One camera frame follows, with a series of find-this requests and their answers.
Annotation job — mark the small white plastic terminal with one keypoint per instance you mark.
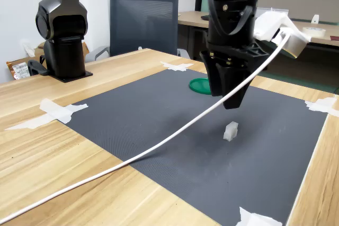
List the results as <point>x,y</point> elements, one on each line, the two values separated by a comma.
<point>230,132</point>

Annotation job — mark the round green lid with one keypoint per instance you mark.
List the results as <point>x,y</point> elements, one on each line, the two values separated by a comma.
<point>200,86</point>

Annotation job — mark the white tape piece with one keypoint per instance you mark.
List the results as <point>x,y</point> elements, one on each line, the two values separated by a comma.
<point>63,111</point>
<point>177,66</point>
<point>321,105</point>
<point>254,220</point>

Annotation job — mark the beige office desk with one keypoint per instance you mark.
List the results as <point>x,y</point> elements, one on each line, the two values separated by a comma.
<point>192,18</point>

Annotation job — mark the white tape roll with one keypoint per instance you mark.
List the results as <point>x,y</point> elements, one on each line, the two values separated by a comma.
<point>316,31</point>

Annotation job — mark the dark grey mat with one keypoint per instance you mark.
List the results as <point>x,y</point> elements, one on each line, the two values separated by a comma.
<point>185,157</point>

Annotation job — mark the dark grey office chair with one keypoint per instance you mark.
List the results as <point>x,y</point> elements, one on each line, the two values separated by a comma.
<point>144,25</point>

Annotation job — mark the dark red flat item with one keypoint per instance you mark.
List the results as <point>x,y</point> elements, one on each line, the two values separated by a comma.
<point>335,37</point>

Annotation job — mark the crumpled white wrap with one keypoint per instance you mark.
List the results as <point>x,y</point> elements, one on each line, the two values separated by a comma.
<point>28,48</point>

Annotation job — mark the brown package with label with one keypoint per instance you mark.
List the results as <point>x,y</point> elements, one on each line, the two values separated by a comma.
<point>17,70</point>

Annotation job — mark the white camera box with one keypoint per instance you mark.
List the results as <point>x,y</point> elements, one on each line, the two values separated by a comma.
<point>270,25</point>

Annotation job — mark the small white bracket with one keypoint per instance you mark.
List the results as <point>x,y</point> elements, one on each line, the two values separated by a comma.
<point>315,19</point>

